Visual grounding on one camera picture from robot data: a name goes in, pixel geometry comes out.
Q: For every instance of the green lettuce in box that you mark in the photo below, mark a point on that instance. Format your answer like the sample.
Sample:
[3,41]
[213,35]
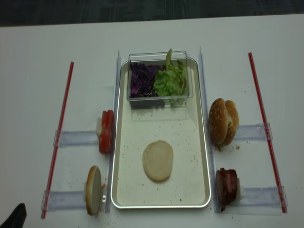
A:
[172,80]

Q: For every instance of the white stopper by tomato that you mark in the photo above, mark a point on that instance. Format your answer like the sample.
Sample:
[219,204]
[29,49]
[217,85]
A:
[98,127]

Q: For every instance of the red tomato slices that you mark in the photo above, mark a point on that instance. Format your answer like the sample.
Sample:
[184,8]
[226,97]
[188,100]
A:
[105,136]

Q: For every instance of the dark meat patties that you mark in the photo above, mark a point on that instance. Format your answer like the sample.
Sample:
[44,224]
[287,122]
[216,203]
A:
[227,186]

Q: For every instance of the white stopper by patties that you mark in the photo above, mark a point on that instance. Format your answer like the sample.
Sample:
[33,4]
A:
[240,193]

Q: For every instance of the cream metal tray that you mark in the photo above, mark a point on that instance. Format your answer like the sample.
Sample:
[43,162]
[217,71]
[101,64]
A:
[183,129]

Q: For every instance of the clear plastic salad box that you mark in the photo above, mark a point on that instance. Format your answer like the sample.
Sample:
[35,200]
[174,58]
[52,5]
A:
[158,59]

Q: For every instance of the shredded purple cabbage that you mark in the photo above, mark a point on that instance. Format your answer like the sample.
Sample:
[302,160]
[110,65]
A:
[142,79]

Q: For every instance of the bun base on tray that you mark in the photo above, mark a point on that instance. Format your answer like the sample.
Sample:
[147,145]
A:
[158,160]

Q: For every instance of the sesame bun front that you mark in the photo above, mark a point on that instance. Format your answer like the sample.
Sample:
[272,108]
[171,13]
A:
[218,121]

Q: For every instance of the sesame bun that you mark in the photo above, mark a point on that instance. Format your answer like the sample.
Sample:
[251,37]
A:
[218,121]
[233,121]

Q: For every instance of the sesame bun rear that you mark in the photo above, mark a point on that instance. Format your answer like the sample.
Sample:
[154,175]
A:
[233,121]

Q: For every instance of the upper left clear holder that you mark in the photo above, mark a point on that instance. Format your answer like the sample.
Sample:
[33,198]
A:
[75,138]

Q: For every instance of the clear holder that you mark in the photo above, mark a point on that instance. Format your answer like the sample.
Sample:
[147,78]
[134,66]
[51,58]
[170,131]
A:
[63,200]
[75,138]
[256,132]
[268,196]

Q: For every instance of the upright bun half left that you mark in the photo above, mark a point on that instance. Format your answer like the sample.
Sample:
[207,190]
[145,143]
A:
[93,190]

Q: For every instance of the left red strip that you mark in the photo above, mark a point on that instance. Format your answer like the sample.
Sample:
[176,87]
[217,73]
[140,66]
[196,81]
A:
[54,155]

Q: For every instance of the red strip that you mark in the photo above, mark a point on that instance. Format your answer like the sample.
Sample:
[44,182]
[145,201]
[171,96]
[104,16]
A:
[270,145]
[54,155]

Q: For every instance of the upper right clear holder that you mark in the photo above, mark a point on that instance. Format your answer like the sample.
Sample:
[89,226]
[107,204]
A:
[256,132]

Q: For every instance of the lower left clear holder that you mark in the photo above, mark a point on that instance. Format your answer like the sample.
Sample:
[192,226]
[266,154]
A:
[63,200]

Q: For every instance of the lower right clear holder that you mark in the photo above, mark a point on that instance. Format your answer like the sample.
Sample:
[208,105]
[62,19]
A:
[268,196]

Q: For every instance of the right red strip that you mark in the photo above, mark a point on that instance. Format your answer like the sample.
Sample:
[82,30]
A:
[270,145]

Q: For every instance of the black object bottom left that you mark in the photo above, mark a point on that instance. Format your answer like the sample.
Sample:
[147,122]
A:
[17,217]

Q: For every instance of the left clear vertical rail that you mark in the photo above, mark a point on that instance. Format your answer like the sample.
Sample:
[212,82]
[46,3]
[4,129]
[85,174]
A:
[111,160]

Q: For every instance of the clear vertical rail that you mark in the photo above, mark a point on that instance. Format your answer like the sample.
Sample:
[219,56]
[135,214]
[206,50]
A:
[111,160]
[205,110]

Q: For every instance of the right clear vertical rail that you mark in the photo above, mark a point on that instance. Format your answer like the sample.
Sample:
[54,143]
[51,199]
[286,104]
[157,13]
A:
[205,110]

